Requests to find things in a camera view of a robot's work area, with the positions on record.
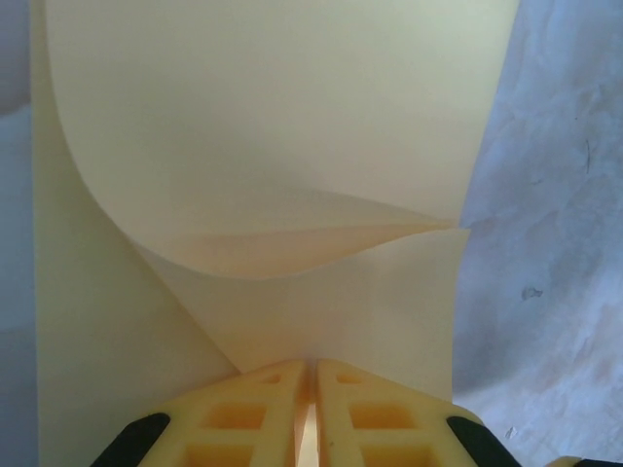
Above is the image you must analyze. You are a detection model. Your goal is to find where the yellow paper sheet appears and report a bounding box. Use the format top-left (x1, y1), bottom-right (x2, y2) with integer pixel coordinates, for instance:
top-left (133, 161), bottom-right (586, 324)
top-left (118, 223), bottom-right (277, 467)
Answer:
top-left (28, 0), bottom-right (522, 467)

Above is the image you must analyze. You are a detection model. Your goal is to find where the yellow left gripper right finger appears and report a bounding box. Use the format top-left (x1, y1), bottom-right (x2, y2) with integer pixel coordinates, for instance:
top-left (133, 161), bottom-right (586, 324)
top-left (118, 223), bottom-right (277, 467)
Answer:
top-left (314, 357), bottom-right (518, 467)

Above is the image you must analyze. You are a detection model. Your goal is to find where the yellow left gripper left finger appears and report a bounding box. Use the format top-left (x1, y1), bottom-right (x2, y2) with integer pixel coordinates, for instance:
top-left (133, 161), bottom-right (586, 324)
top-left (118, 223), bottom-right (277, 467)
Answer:
top-left (95, 358), bottom-right (309, 467)

